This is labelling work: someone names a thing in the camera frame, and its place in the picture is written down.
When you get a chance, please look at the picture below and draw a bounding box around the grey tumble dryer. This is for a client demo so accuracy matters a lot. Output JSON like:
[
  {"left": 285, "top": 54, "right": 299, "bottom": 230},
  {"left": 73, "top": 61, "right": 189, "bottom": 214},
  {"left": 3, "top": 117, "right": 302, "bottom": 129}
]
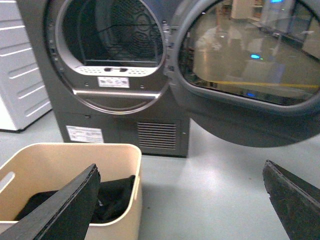
[{"left": 17, "top": 0, "right": 190, "bottom": 158}]

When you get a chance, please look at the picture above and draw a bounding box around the black printed t-shirt in hamper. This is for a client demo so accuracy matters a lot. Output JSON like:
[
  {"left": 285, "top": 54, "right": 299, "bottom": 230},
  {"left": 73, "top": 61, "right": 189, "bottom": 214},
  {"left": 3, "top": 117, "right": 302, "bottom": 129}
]
[{"left": 14, "top": 175, "right": 136, "bottom": 224}]

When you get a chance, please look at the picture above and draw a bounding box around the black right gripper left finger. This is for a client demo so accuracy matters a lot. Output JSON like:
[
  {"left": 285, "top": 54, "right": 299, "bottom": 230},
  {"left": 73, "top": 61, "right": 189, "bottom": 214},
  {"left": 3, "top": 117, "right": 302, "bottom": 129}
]
[{"left": 0, "top": 163, "right": 101, "bottom": 240}]

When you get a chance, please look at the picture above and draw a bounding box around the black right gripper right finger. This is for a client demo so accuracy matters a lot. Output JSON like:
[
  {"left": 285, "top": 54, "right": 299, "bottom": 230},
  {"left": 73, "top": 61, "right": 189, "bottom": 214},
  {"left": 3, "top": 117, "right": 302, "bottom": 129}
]
[{"left": 262, "top": 160, "right": 320, "bottom": 240}]

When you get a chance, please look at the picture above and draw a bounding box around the white appliance beside dryer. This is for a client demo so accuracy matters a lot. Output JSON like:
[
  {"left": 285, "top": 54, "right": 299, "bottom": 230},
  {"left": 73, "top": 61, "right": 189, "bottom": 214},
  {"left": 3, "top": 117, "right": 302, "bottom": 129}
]
[{"left": 0, "top": 0, "right": 52, "bottom": 132}]

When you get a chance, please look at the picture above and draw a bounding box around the beige plastic laundry hamper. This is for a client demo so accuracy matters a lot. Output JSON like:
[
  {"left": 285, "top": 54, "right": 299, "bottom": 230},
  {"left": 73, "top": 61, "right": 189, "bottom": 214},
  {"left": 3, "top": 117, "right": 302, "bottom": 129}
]
[{"left": 0, "top": 143, "right": 143, "bottom": 240}]

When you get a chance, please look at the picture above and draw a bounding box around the round glass dryer door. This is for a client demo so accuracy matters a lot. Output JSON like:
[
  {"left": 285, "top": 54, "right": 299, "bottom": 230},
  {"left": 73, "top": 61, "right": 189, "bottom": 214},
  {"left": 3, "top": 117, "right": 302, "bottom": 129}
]
[{"left": 165, "top": 0, "right": 320, "bottom": 148}]

